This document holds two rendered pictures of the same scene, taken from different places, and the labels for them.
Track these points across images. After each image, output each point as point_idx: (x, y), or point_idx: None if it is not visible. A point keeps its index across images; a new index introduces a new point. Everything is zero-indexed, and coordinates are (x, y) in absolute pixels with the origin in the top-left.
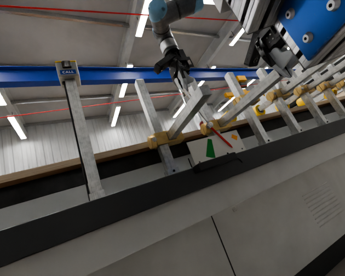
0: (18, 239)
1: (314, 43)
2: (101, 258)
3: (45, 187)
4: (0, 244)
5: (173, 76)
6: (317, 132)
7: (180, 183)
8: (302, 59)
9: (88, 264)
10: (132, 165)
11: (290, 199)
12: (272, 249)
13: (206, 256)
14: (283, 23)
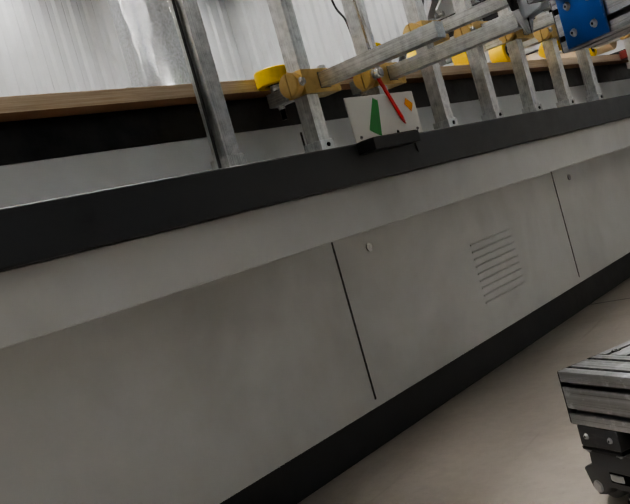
0: (166, 200)
1: (576, 39)
2: (243, 256)
3: (69, 139)
4: (148, 202)
5: None
6: (523, 124)
7: (341, 166)
8: (563, 44)
9: (230, 260)
10: None
11: (451, 247)
12: (417, 323)
13: (325, 315)
14: (558, 8)
